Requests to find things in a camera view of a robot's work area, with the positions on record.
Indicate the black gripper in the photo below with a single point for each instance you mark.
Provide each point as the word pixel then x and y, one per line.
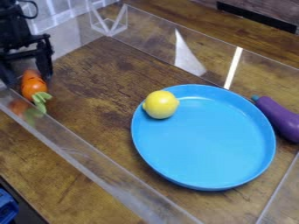
pixel 16 36

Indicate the orange toy carrot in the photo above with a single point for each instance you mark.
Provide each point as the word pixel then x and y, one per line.
pixel 35 89

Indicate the blue round tray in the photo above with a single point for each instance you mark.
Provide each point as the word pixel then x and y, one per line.
pixel 215 145

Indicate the yellow toy lemon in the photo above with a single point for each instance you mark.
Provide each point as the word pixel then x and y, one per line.
pixel 161 104

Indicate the blue plastic object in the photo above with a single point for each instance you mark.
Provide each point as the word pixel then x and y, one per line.
pixel 8 207

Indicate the purple toy eggplant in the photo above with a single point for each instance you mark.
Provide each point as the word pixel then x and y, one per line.
pixel 285 120

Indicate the clear acrylic enclosure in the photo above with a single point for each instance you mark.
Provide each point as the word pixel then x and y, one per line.
pixel 70 160

